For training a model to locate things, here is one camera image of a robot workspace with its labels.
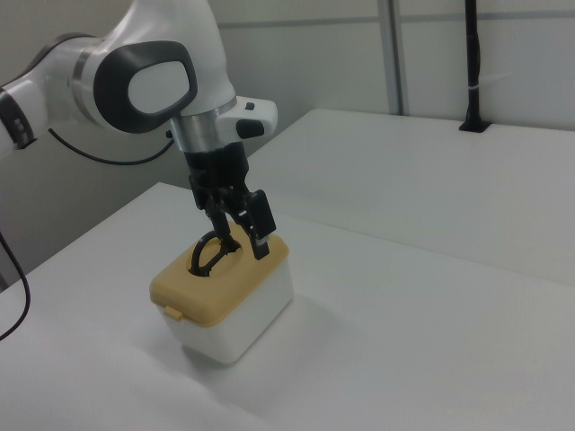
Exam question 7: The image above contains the black cable strap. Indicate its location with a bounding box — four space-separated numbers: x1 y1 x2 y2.
0 88 38 150

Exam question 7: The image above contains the black mounting pole with base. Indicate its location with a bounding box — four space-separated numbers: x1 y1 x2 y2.
457 0 491 134

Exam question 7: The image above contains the white plastic tool case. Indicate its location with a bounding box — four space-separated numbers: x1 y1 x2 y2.
164 256 296 365

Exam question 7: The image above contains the white zip tie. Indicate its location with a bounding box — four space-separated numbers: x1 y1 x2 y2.
465 72 514 92

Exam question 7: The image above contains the black lid handle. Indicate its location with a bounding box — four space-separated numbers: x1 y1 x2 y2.
188 232 244 277

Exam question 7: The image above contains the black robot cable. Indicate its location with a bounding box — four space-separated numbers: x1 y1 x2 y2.
0 127 177 342

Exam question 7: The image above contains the grey partition post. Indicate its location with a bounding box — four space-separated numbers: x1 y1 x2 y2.
377 0 406 117

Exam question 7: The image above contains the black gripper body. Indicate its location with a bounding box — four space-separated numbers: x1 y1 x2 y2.
182 140 251 210

